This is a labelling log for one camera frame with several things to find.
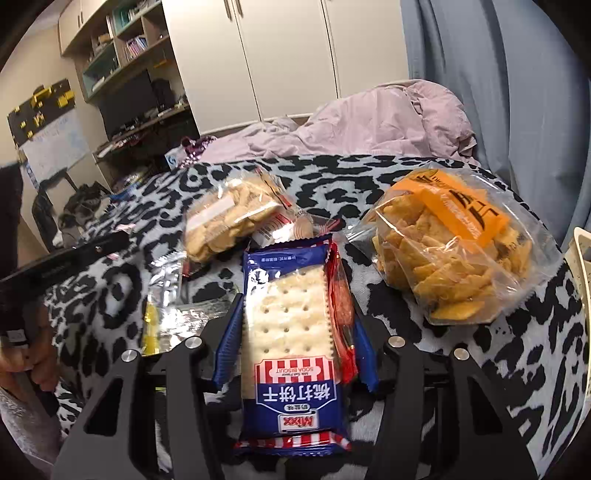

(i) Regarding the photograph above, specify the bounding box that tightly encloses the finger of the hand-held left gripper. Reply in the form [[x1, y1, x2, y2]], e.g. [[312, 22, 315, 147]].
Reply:
[[21, 229, 131, 297]]

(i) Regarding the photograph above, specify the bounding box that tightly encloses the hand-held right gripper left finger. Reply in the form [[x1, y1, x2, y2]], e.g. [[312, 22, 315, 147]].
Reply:
[[51, 293, 245, 480]]

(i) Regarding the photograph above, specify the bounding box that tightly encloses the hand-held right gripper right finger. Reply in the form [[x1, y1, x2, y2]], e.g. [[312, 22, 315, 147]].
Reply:
[[352, 319, 541, 480]]

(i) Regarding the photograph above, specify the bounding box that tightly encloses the silver yellow snack packet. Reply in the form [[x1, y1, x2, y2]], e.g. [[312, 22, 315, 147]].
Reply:
[[141, 295, 234, 357]]

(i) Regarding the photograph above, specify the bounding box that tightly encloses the blue cracker packet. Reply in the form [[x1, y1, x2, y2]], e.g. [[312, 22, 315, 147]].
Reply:
[[233, 234, 354, 457]]

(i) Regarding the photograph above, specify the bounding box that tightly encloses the silver foil snack packet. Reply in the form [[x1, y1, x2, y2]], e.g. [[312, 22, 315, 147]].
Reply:
[[147, 253, 186, 310]]

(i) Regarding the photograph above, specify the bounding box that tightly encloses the clear bag of pale biscuits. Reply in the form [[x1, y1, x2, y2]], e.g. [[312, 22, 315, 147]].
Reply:
[[182, 168, 301, 264]]

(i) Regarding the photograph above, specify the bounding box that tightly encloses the white red striped cracker packet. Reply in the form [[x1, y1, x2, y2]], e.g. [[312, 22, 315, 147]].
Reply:
[[249, 208, 345, 246]]

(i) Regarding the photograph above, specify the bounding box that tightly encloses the cream perforated plastic basket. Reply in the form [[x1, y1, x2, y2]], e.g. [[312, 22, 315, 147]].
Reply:
[[561, 226, 591, 315]]

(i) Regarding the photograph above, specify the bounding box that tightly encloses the person's left hand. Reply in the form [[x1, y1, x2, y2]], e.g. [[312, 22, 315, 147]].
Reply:
[[0, 302, 62, 403]]

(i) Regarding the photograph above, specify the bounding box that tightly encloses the dark clothes pile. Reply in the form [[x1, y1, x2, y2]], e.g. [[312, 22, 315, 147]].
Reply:
[[32, 180, 112, 250]]

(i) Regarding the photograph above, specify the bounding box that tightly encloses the whiteboard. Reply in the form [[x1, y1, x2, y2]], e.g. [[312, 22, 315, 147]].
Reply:
[[21, 108, 92, 190]]

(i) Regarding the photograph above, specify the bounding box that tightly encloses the clear bag of orange chips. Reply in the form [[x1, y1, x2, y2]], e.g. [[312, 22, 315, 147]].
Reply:
[[346, 161, 566, 326]]

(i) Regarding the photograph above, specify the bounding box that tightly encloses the cluttered desk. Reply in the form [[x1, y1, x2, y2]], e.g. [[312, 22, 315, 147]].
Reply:
[[92, 104, 200, 185]]

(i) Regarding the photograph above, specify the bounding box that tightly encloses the purple shiny bag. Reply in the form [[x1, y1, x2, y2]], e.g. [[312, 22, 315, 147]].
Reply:
[[178, 136, 218, 169]]

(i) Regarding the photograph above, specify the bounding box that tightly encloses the black computer monitor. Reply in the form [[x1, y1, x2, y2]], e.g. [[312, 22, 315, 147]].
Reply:
[[98, 69, 160, 139]]

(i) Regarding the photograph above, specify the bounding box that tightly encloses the leopard print blanket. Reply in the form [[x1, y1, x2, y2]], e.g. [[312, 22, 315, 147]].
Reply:
[[44, 154, 591, 480]]

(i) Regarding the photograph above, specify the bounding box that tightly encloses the row of books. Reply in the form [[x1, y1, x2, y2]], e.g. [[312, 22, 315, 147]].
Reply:
[[124, 36, 149, 61]]

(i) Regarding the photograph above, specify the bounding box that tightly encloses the pink duvet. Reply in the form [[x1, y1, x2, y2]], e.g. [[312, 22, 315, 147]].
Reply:
[[198, 78, 481, 164]]

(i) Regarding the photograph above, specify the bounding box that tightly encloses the white wardrobe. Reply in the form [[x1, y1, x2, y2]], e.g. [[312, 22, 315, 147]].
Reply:
[[161, 0, 409, 137]]

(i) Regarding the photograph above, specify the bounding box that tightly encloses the blue curtain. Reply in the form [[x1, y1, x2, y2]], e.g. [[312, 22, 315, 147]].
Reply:
[[399, 0, 591, 250]]

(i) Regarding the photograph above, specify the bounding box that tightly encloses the black yellow wall poster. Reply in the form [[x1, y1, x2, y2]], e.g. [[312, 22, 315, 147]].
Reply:
[[7, 78, 77, 148]]

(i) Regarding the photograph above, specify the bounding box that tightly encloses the wall shelving unit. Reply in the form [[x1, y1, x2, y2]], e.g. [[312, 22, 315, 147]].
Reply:
[[58, 0, 188, 104]]

